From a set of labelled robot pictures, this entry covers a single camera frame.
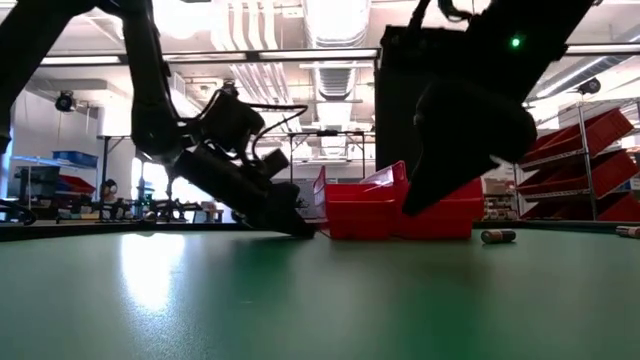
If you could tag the blue storage bin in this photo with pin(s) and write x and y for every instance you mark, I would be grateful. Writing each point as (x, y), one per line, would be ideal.
(75, 160)

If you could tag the ceiling light strip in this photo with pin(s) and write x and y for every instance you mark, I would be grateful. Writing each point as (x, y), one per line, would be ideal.
(605, 49)
(318, 54)
(80, 60)
(210, 57)

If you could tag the copper black battery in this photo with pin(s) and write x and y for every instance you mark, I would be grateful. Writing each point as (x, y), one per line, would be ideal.
(498, 236)
(629, 231)

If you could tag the silver ventilation duct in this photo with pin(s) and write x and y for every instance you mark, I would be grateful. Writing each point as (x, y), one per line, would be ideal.
(336, 25)

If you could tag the black ceiling spotlight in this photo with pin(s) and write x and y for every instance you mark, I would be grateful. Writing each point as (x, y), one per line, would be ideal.
(590, 86)
(230, 85)
(65, 101)

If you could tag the red shelf bin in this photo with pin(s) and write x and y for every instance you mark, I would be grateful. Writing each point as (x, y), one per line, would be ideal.
(620, 210)
(600, 130)
(610, 175)

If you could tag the background black robot arm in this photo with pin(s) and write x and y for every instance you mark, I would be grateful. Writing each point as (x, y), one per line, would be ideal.
(170, 205)

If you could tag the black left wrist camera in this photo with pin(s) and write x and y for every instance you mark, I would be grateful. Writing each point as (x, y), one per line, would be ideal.
(276, 162)

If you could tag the black station frame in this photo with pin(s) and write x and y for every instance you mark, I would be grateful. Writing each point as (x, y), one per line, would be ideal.
(330, 133)
(104, 175)

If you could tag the green table mat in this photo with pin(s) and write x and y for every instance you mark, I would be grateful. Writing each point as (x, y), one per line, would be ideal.
(320, 310)

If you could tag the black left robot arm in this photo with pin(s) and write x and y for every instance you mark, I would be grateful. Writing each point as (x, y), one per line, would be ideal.
(145, 75)

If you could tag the black monitor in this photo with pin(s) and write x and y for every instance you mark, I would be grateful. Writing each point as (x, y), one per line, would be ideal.
(37, 182)

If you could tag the cardboard box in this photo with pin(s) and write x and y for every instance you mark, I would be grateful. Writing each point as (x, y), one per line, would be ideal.
(497, 186)

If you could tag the black divider panel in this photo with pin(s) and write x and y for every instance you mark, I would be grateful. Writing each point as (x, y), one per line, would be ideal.
(395, 125)

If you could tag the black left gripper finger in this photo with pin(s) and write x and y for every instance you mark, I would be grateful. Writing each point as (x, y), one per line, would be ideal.
(285, 210)

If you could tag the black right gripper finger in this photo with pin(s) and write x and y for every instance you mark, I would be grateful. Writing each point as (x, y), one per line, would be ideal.
(440, 185)

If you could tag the red storage bin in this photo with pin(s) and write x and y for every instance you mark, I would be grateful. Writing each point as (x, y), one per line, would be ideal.
(77, 185)

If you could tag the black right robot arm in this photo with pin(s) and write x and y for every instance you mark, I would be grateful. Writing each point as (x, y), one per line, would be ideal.
(540, 25)

